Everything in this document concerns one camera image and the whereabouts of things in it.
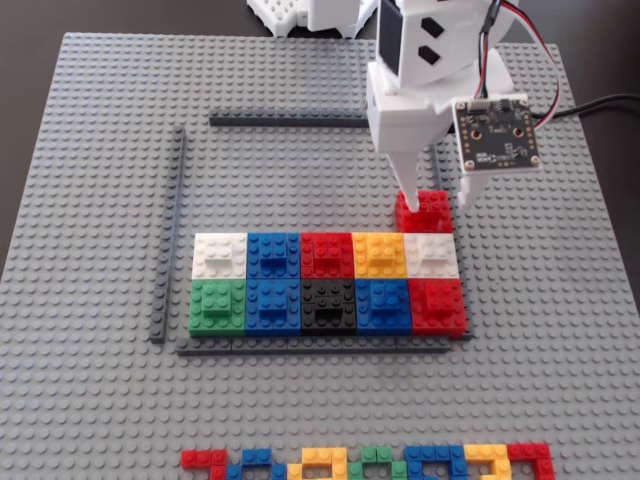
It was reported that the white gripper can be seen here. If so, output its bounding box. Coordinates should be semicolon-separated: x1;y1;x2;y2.
366;0;514;213

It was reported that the red brick cube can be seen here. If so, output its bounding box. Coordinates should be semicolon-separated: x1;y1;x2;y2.
408;277;470;337
299;231;355;280
394;189;456;235

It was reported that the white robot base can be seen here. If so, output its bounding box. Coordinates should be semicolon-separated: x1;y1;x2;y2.
247;0;379;39

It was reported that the white brick cube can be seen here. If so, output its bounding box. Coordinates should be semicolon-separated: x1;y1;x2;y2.
192;232;250;281
403;232;461;280

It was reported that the yellow brick cube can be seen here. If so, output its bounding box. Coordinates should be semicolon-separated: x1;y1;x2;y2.
352;231;407;280

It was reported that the blue brick cube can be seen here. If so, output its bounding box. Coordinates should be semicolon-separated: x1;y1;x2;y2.
244;278;304;337
354;278;414;337
247;231;303;280

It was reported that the black brick cube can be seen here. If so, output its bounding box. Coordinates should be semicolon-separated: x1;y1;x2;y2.
300;278;359;337

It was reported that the green brick cube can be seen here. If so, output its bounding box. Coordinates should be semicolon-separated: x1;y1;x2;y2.
188;278;249;337

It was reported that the grey studded baseplate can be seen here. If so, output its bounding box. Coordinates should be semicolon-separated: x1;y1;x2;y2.
0;32;640;480

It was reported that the blue brick letter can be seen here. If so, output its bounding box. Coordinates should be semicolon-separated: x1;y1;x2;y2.
224;448;289;480
403;444;469;480

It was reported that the yellow brick letter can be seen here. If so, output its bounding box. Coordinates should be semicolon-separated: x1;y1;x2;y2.
463;443;511;480
287;447;351;480

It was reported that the green brick letter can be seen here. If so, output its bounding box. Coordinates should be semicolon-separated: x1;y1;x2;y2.
349;446;409;480

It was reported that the red brick letter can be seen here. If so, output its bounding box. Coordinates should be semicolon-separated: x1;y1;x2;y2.
180;448;229;480
507;443;555;480

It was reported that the dark grey brick wall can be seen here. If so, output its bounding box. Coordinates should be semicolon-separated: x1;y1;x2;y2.
208;108;374;130
149;125;187;344
175;334;451;357
428;142;474;341

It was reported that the coloured wire bundle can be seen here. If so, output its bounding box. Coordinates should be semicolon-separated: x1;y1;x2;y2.
477;0;564;129

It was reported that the black cable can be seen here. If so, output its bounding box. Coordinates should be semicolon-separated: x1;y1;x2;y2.
529;94;640;122

